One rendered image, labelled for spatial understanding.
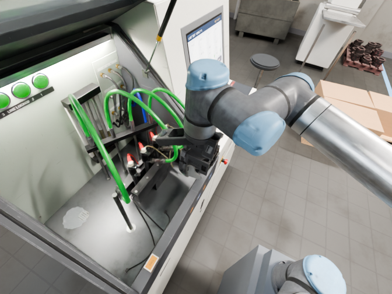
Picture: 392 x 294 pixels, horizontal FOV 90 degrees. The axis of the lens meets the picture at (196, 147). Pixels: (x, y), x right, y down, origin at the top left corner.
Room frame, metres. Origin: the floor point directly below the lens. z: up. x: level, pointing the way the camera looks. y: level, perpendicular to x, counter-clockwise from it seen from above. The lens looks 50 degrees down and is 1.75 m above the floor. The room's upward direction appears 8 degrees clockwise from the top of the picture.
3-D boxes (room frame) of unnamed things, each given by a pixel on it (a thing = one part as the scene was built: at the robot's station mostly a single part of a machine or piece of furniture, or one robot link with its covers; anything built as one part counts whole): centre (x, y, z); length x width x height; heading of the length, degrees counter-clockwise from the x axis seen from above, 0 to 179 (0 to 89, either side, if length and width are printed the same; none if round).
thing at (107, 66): (0.73, 0.40, 1.20); 0.13 x 0.03 x 0.31; 158
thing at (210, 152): (0.32, -0.01, 1.38); 0.09 x 0.08 x 0.12; 68
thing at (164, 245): (0.33, 0.02, 0.87); 0.62 x 0.04 x 0.16; 158
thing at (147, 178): (0.52, 0.20, 0.91); 0.34 x 0.10 x 0.15; 158
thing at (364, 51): (4.66, -3.35, 0.19); 1.10 x 0.72 x 0.37; 160
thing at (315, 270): (0.12, -0.42, 1.07); 0.13 x 0.12 x 0.14; 138
